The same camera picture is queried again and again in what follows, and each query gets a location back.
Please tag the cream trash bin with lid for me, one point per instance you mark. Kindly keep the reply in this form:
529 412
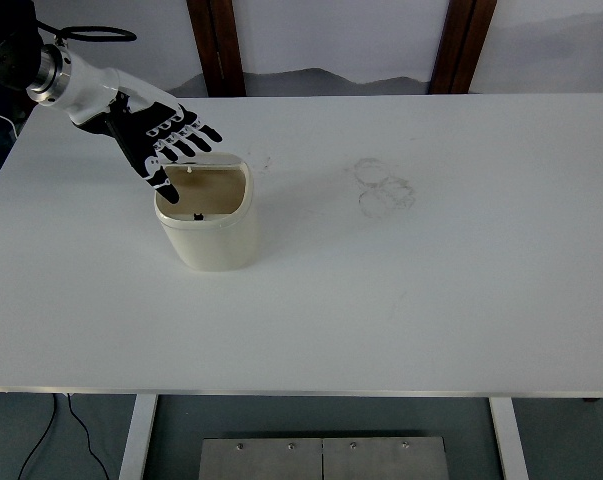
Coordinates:
211 245

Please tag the grey metal plate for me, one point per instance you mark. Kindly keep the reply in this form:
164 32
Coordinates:
381 462

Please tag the brown wooden screen post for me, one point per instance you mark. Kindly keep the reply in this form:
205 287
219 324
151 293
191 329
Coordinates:
218 45
461 45

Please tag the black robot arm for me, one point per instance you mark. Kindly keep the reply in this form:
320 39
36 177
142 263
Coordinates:
11 50

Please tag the grey landscape print screen panel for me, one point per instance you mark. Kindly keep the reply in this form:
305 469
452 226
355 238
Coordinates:
166 45
556 40
341 35

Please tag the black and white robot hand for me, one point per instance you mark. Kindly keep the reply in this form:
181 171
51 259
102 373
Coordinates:
146 125

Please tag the white table leg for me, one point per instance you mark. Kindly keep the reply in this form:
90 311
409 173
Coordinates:
137 440
510 440

